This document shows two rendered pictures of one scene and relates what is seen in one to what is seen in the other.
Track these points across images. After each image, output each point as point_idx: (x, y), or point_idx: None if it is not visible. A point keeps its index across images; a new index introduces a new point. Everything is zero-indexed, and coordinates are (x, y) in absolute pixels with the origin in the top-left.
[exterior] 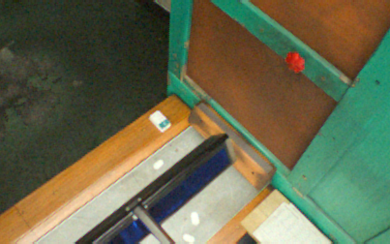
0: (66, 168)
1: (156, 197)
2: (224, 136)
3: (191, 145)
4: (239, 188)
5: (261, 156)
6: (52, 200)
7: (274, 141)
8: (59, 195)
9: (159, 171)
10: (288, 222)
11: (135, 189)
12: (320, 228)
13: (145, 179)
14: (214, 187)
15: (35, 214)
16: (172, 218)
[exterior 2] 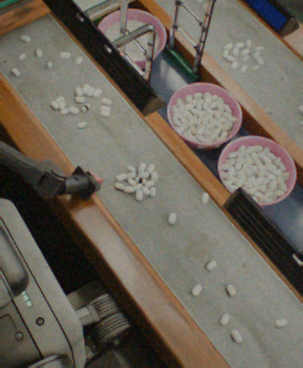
0: (7, 131)
1: (77, 6)
2: None
3: (3, 51)
4: (46, 28)
5: None
6: (35, 139)
7: None
8: (31, 134)
9: (22, 74)
10: (79, 1)
11: (33, 89)
12: None
13: (26, 83)
14: (41, 42)
15: (44, 151)
16: (61, 69)
